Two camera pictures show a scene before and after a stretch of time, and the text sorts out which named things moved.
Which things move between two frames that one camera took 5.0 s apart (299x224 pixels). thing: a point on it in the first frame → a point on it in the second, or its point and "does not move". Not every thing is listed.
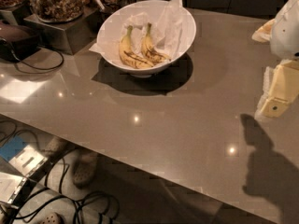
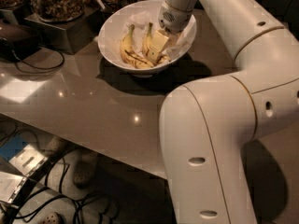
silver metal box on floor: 27,161 does not move
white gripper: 286,32 → 173,20
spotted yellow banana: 155,57 does not move
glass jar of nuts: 55,3 does not move
